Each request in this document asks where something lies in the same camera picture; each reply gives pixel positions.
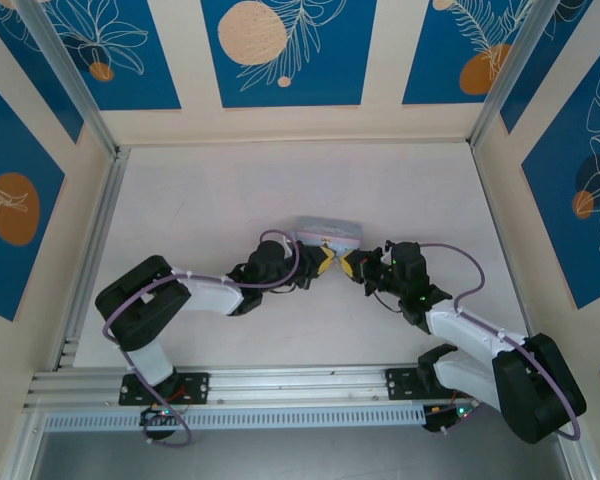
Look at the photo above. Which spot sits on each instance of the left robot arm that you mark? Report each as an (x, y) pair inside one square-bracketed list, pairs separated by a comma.
[(140, 305)]

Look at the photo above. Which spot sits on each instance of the controller board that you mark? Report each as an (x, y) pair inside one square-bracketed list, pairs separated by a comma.
[(162, 414), (447, 416)]

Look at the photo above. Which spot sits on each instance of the left aluminium floor rail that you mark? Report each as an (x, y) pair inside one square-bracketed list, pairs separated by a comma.
[(107, 225)]

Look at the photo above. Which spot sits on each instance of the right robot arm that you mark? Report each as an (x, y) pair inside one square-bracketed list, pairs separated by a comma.
[(535, 390)]

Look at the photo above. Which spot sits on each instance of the black mounting plate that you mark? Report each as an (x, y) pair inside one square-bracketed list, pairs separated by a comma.
[(402, 384), (200, 387)]

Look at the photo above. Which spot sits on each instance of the blue floral wall panel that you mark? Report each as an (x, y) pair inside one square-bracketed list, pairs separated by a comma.
[(130, 50), (290, 50), (15, 200), (455, 50), (25, 60), (570, 200), (565, 50)]

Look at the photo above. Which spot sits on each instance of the long aluminium base rail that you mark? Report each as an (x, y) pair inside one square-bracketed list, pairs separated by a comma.
[(300, 382)]

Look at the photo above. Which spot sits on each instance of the left controller board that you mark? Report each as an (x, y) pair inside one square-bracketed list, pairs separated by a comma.
[(162, 414)]

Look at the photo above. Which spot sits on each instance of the aluminium floor rail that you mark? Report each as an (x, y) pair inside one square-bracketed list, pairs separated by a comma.
[(107, 225), (485, 200)]

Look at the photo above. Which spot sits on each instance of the light blue cartoon pouch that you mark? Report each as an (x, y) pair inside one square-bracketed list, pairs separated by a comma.
[(325, 227)]

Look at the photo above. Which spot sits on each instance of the right aluminium floor rail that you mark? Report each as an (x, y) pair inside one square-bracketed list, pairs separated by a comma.
[(485, 200)]

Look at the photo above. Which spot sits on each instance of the left aluminium corner post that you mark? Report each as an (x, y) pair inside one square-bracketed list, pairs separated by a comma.
[(67, 75)]

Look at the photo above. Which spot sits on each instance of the right aluminium corner post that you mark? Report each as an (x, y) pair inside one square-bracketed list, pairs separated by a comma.
[(505, 80)]

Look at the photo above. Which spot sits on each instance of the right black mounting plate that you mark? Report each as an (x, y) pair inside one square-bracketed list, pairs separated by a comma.
[(402, 384)]

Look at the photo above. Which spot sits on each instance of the grey metal sheet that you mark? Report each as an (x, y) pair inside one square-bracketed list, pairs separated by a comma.
[(300, 455)]

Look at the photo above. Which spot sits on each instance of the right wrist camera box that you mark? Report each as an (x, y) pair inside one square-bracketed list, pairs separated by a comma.
[(387, 246)]

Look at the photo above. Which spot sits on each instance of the right controller board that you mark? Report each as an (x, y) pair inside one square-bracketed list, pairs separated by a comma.
[(447, 416)]

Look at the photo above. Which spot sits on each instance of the aluminium frame bar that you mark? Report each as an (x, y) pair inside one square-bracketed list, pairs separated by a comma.
[(575, 450), (22, 450)]

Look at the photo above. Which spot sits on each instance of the aluminium corner post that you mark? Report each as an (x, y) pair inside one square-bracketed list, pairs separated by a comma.
[(505, 80), (67, 75)]

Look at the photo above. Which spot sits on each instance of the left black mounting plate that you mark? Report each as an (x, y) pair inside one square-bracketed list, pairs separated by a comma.
[(200, 387)]

